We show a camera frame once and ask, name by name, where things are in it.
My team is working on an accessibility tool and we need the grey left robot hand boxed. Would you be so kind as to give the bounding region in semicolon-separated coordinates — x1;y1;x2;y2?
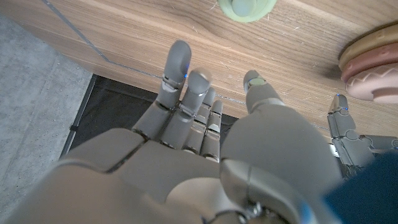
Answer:
326;94;398;180

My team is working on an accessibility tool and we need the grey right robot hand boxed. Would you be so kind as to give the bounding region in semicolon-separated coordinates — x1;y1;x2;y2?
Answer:
6;39;343;224

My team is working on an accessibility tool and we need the dusty pink toy disc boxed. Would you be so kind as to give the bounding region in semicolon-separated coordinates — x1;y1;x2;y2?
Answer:
345;63;398;105

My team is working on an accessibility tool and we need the coral red toy disc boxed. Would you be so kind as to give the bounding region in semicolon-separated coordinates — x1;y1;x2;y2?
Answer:
341;42;398;83

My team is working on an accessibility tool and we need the green toy disc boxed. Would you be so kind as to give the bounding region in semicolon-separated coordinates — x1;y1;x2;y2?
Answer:
217;0;277;24

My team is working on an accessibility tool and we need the large orange toy disc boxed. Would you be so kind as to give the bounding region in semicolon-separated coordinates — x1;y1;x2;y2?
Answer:
338;26;398;71

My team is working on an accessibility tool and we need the blue right wrist clip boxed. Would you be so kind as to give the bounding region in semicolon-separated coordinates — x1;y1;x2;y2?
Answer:
323;152;398;224

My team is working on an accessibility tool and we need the black fabric backdrop curtain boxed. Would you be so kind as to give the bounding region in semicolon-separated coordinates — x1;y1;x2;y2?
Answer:
60;73;240;158

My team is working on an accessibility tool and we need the black backdrop frame pole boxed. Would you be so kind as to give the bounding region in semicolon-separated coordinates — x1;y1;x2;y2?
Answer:
58;73;97;158

